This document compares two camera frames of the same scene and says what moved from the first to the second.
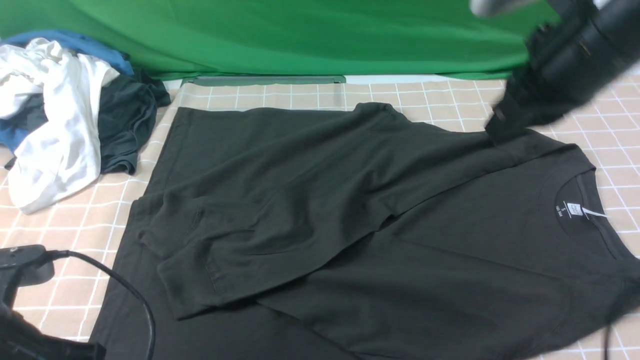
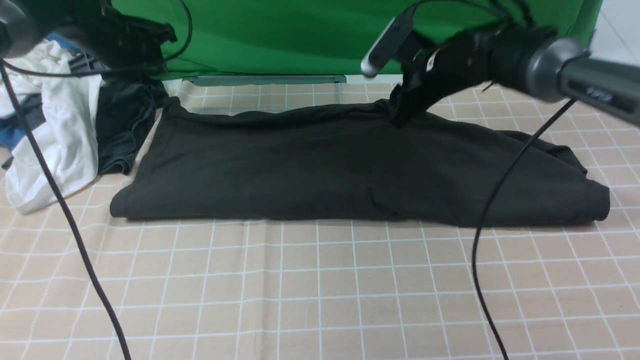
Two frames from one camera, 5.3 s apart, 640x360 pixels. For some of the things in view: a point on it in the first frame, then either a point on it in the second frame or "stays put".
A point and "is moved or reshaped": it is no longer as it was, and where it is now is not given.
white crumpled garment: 65,154 stays put
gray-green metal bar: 246,80 stays put
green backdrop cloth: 180,38 stays put
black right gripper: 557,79 → 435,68
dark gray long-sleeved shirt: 361,234 is moved or reshaped
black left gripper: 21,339 → 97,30
